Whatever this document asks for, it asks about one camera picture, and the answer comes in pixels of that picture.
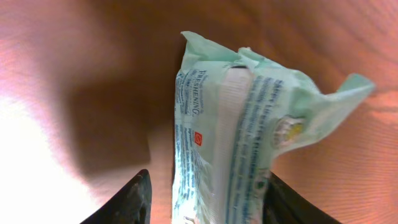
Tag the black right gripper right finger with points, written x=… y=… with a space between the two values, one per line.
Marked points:
x=283 y=205

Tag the teal candy wrapper packet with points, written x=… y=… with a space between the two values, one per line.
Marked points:
x=235 y=112

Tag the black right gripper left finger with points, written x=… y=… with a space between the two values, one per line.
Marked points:
x=130 y=205

